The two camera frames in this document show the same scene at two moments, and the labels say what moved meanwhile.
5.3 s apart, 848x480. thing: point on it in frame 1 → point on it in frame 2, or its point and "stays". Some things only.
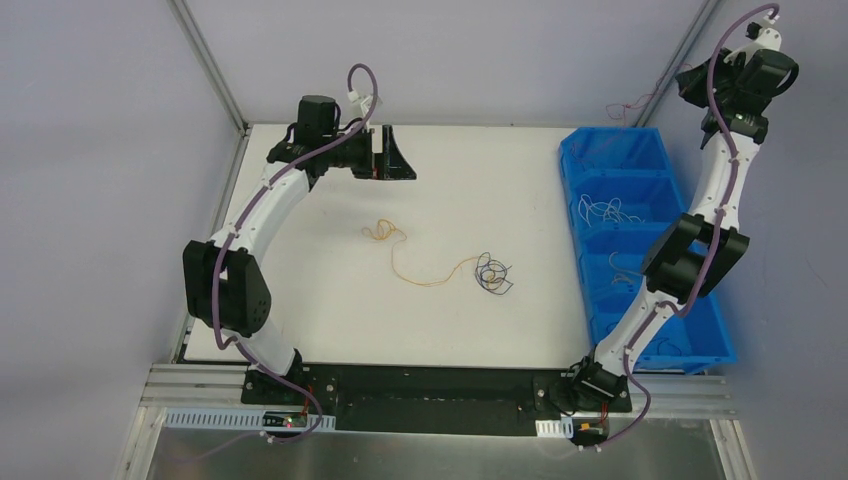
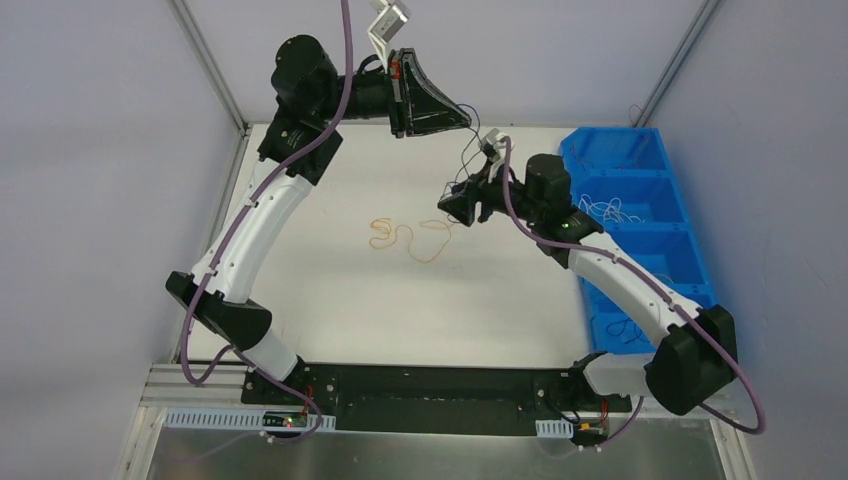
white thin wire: [611, 210] stays
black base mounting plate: [433, 400] stays
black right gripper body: [693, 82] → [482, 196]
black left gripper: [379, 153] → [401, 91]
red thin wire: [633, 107] → [649, 128]
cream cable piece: [383, 228] → [421, 223]
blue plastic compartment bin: [621, 195] stays
